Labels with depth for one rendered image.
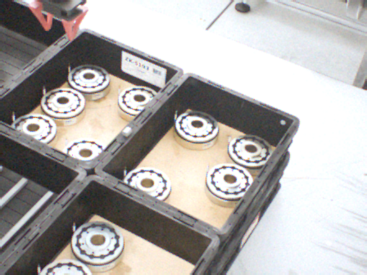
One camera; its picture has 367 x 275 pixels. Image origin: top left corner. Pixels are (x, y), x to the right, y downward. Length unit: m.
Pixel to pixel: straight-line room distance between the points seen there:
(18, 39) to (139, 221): 0.72
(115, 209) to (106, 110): 0.35
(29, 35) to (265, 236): 0.82
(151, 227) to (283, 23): 2.32
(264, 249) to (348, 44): 2.07
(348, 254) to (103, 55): 0.76
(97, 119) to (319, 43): 2.00
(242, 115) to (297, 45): 1.83
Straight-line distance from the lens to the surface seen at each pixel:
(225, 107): 1.64
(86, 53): 1.79
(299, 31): 3.53
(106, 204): 1.41
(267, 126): 1.61
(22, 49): 1.87
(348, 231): 1.69
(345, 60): 3.41
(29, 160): 1.47
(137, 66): 1.71
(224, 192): 1.48
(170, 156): 1.57
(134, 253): 1.39
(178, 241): 1.36
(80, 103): 1.64
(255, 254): 1.59
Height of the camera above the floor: 1.95
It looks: 44 degrees down
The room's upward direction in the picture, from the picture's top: 7 degrees clockwise
